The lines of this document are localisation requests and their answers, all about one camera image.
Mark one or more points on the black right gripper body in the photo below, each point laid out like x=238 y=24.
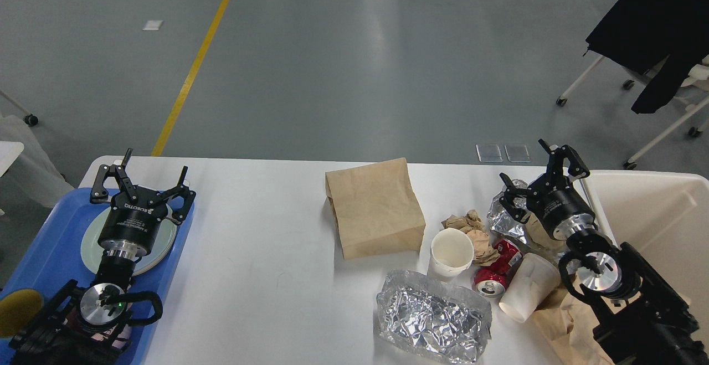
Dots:
x=562 y=213

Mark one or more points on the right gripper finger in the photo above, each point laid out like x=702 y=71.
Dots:
x=564 y=167
x=511 y=193

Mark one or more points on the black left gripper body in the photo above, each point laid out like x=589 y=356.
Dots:
x=134 y=225

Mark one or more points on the green plate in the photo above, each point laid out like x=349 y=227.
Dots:
x=160 y=237

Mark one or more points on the brown paper bag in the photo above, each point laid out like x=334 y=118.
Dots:
x=375 y=209
x=567 y=325

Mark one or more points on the teal mug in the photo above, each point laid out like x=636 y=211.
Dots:
x=19 y=308

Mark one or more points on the foil tray front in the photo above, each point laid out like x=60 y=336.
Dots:
x=433 y=319

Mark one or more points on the pink mug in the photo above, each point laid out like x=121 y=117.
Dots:
x=72 y=321

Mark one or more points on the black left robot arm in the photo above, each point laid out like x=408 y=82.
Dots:
x=97 y=309

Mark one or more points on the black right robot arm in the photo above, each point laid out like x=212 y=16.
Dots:
x=642 y=319

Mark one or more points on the crumpled foil back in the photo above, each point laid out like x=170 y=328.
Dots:
x=499 y=222

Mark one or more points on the crumpled paper in foil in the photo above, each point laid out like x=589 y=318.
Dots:
x=539 y=236

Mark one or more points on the crumpled brown paper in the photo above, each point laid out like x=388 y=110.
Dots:
x=471 y=224

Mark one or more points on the white paper cup lying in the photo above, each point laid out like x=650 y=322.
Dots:
x=534 y=280

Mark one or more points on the white furniture at left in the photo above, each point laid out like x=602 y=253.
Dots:
x=33 y=172

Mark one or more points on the white paper cup upright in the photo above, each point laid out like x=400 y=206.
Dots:
x=451 y=253

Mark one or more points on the crushed red soda can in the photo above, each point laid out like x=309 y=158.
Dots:
x=492 y=281

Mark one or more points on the white plastic bin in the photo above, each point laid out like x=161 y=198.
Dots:
x=664 y=216

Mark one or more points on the black jacket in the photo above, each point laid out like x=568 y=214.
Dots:
x=640 y=34

